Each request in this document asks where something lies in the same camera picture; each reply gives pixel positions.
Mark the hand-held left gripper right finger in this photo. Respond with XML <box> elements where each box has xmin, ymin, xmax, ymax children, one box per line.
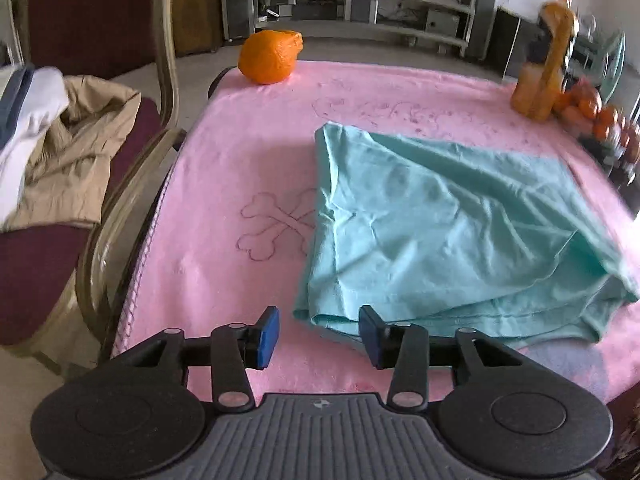
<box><xmin>359</xmin><ymin>305</ymin><xmax>523</xmax><ymax>412</ymax></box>

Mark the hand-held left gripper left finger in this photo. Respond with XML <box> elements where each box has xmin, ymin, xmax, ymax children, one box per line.
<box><xmin>117</xmin><ymin>306</ymin><xmax>280</xmax><ymax>413</ymax></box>

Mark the teal t-shirt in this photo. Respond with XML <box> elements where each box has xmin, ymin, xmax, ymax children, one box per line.
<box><xmin>292</xmin><ymin>122</ymin><xmax>640</xmax><ymax>346</ymax></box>

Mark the pink printed blanket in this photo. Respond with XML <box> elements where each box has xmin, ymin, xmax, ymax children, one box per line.
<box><xmin>110</xmin><ymin>60</ymin><xmax>640</xmax><ymax>406</ymax></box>

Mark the beige garment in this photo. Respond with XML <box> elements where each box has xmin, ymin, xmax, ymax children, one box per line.
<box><xmin>7</xmin><ymin>75</ymin><xmax>142</xmax><ymax>233</ymax></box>

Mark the large bumpy orange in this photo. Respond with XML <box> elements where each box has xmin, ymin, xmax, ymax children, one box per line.
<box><xmin>237</xmin><ymin>30</ymin><xmax>304</xmax><ymax>86</ymax></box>

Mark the metal fruit tray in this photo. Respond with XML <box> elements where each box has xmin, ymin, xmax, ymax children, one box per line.
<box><xmin>575</xmin><ymin>130</ymin><xmax>640</xmax><ymax>188</ymax></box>

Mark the pile of oranges and apples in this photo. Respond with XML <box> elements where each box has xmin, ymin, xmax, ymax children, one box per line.
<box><xmin>552</xmin><ymin>77</ymin><xmax>640</xmax><ymax>171</ymax></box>

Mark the orange juice bottle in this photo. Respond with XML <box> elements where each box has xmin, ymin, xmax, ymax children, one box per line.
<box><xmin>510</xmin><ymin>0</ymin><xmax>581</xmax><ymax>122</ymax></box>

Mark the white garment with blue trim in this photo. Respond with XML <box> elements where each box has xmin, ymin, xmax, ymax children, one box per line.
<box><xmin>0</xmin><ymin>65</ymin><xmax>71</xmax><ymax>226</ymax></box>

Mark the grey speaker box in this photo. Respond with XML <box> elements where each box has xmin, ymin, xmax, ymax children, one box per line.
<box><xmin>345</xmin><ymin>0</ymin><xmax>379</xmax><ymax>24</ymax></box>

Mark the black cabinet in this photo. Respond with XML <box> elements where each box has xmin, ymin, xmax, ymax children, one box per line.
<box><xmin>492</xmin><ymin>5</ymin><xmax>532</xmax><ymax>81</ymax></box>

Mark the wooden cabinet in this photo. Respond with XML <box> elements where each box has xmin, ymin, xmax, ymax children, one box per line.
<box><xmin>172</xmin><ymin>0</ymin><xmax>223</xmax><ymax>56</ymax></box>

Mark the metal frame stand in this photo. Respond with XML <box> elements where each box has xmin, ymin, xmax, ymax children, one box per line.
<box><xmin>575</xmin><ymin>15</ymin><xmax>628</xmax><ymax>106</ymax></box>

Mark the maroon chair with gold frame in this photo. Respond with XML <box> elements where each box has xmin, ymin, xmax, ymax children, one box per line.
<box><xmin>0</xmin><ymin>0</ymin><xmax>188</xmax><ymax>376</ymax></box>

